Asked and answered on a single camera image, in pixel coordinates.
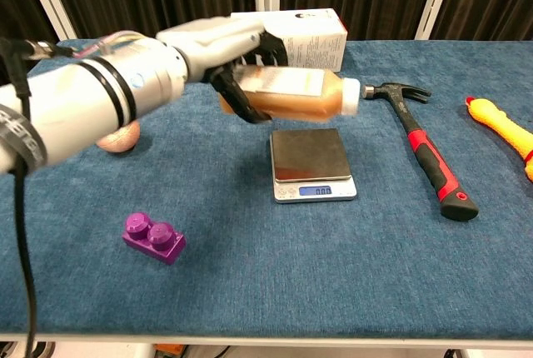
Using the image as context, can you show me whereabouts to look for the white cardboard box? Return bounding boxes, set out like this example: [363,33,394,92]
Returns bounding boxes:
[229,7,349,73]

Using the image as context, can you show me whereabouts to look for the black cable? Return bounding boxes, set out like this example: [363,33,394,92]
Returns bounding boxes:
[0,37,47,358]

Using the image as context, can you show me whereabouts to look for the brown drink bottle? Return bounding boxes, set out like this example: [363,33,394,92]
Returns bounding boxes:
[219,64,361,122]

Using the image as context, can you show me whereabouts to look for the yellow rubber chicken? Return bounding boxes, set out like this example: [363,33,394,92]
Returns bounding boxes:
[465,96,533,184]

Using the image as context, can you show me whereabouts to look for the white digital scale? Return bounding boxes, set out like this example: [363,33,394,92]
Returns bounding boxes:
[269,127,358,205]

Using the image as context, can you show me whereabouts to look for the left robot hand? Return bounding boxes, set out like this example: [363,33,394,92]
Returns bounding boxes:
[155,16,288,124]

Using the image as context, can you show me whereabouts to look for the beige ball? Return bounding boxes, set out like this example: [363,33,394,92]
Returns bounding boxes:
[95,121,142,154]

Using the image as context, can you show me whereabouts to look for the blue table cloth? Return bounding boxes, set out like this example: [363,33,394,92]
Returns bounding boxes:
[0,39,533,349]

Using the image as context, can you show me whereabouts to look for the purple toy brick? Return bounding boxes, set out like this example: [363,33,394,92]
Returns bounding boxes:
[122,211,187,266]

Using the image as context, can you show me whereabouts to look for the red black claw hammer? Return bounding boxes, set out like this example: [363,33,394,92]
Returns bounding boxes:
[360,82,480,221]

